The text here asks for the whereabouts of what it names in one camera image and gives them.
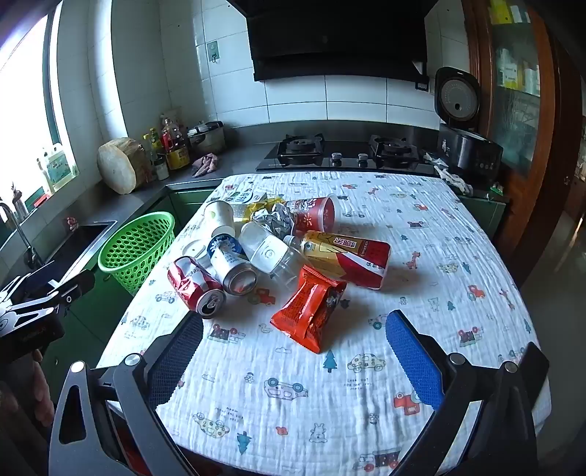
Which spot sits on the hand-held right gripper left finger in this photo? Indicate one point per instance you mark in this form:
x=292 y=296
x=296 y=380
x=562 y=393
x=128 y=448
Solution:
x=176 y=361

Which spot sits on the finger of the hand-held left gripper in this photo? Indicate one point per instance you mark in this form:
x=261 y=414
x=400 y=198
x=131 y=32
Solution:
x=84 y=283
x=23 y=288

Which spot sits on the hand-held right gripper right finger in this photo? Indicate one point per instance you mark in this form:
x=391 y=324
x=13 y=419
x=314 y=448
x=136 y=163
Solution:
x=414 y=357

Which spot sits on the green plastic basket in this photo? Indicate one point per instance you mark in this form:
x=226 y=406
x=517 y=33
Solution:
x=137 y=247

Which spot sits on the crushed red soda can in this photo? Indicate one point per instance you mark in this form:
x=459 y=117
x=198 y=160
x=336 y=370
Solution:
x=190 y=283

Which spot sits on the white and blue can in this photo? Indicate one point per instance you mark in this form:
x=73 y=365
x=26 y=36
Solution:
x=229 y=267

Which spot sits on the white plastic lid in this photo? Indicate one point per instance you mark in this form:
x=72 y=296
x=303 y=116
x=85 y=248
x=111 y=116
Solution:
x=194 y=251

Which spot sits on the yellow and red drink bottle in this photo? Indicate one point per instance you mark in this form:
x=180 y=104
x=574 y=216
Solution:
x=352 y=258

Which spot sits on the red snack bag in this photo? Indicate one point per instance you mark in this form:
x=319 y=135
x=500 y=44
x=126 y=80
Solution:
x=306 y=311

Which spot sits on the clear plastic bottle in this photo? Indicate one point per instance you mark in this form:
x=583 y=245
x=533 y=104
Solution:
x=265 y=254

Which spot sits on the white paper cup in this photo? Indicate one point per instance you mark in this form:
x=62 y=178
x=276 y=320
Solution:
x=217 y=215

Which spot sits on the yellow wrapper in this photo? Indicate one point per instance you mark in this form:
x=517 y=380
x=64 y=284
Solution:
x=252 y=209

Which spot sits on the silver foil wrapper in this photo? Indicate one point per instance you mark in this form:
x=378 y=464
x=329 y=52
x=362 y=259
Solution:
x=274 y=222

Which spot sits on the red paper noodle cup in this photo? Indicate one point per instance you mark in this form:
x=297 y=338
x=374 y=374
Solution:
x=311 y=215

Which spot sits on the white drink carton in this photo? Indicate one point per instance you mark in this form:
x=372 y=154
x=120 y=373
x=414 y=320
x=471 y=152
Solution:
x=242 y=197

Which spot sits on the person's left hand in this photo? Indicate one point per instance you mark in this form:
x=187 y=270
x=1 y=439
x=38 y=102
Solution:
x=40 y=389

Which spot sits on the steel kitchen sink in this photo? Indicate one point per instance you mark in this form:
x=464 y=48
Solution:
x=68 y=247

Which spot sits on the red scrub cloth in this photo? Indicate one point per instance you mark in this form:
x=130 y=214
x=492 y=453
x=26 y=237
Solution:
x=72 y=224

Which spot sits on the steel faucet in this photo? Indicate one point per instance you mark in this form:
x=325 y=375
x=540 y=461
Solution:
x=9 y=215

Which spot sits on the steel utensil holder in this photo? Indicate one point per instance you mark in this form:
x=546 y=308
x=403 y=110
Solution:
x=19 y=201

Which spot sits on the red flat box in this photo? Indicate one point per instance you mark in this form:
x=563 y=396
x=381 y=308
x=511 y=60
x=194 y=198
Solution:
x=37 y=200

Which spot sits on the printed blanket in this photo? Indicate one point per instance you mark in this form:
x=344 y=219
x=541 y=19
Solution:
x=320 y=412

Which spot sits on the small slim bottle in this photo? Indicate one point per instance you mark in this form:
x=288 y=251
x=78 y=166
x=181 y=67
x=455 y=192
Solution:
x=42 y=176

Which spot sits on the clear detergent jug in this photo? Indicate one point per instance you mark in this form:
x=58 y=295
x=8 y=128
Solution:
x=59 y=167

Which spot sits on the round wooden chopping block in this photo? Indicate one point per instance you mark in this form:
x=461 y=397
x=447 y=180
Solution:
x=116 y=167

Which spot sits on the small white jar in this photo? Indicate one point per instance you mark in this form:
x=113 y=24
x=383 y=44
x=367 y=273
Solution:
x=161 y=170

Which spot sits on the green-capped sauce bottle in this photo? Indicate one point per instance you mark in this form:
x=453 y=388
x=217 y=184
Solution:
x=154 y=142

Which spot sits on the large cooking oil bottle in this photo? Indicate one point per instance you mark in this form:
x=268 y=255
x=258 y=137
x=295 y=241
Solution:
x=176 y=153

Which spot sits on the pink rag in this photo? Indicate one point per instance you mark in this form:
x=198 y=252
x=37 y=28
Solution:
x=205 y=164

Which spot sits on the window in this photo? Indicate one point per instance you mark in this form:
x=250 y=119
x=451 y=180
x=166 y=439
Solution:
x=23 y=114

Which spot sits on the white crumpled cloth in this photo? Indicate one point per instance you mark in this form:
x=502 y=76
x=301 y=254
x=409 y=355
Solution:
x=451 y=176

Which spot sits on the steel pressure cooker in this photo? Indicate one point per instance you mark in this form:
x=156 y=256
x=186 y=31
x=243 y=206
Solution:
x=206 y=139

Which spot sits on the black gas stove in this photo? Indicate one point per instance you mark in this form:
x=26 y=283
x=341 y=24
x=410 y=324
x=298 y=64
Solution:
x=348 y=160

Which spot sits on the black rice cooker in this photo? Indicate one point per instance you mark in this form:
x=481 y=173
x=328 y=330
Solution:
x=467 y=155

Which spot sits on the wooden glass-door cabinet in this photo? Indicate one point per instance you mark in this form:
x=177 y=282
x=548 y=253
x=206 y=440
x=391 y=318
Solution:
x=531 y=137

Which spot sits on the wall socket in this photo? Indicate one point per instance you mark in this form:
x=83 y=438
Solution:
x=213 y=51

